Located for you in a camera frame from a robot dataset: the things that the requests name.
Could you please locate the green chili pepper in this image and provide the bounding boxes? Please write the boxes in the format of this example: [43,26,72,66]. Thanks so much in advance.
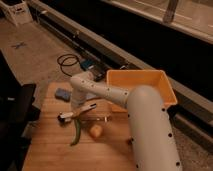
[70,119,81,146]

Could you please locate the silver metal fork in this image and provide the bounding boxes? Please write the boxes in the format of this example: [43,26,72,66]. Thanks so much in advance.
[81,116,111,122]

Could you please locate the black chair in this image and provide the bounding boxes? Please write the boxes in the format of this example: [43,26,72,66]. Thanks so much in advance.
[0,50,40,171]

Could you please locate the blue black electronic box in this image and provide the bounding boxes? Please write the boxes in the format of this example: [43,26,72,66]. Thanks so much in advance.
[80,59,106,81]

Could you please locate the black coiled cable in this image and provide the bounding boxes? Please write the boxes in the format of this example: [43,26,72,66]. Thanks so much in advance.
[56,53,82,77]

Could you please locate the white cardboard box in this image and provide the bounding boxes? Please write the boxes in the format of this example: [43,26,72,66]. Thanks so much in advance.
[0,0,33,27]

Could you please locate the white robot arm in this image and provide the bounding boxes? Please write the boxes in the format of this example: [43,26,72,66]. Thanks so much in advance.
[70,70,183,171]

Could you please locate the yellow plastic bin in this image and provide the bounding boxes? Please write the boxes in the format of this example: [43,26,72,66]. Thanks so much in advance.
[106,69,178,109]

